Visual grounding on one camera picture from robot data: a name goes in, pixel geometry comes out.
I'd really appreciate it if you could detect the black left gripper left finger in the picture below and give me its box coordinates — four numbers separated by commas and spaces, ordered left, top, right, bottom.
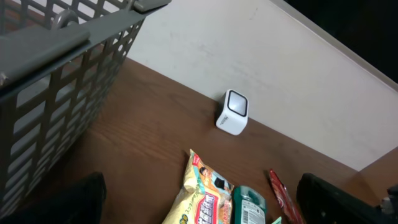
1, 172, 107, 224

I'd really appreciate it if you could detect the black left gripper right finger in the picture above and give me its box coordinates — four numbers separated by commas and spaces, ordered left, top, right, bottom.
296, 173, 397, 224

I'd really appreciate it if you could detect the orange snack bar wrapper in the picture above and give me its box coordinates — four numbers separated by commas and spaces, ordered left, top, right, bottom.
269, 169, 305, 224

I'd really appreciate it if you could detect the grey plastic shopping basket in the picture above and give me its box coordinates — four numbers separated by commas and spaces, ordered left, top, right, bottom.
1, 0, 169, 217

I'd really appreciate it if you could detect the blue mouthwash bottle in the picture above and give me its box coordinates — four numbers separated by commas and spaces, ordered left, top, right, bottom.
232, 185, 267, 224

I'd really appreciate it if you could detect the light green wet wipes pack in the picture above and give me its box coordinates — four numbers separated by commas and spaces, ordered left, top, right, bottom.
271, 217, 282, 224

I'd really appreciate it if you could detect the yellow snack bag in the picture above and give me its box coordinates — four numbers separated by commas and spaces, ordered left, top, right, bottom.
162, 150, 234, 224

